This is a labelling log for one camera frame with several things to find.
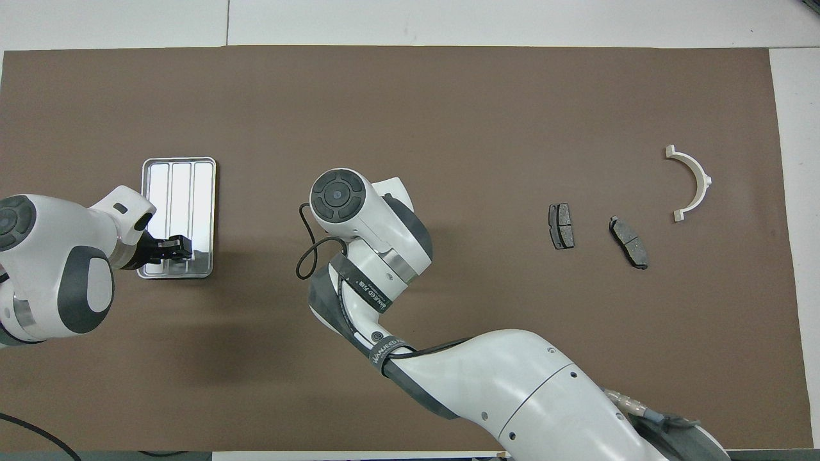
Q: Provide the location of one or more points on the white semicircular bracket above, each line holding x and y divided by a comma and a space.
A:
695, 171

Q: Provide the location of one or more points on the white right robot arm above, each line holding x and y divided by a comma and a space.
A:
512, 384

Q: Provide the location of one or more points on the short grey brake pad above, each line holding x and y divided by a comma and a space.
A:
562, 227

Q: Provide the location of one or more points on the silver metal tray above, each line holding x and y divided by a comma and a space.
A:
192, 192

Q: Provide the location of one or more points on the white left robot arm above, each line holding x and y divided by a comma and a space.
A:
45, 256

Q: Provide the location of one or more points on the long grey brake pad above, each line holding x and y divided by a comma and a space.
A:
629, 242

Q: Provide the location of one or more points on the brown table mat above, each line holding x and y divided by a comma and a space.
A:
512, 128

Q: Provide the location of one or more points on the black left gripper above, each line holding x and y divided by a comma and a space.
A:
144, 251

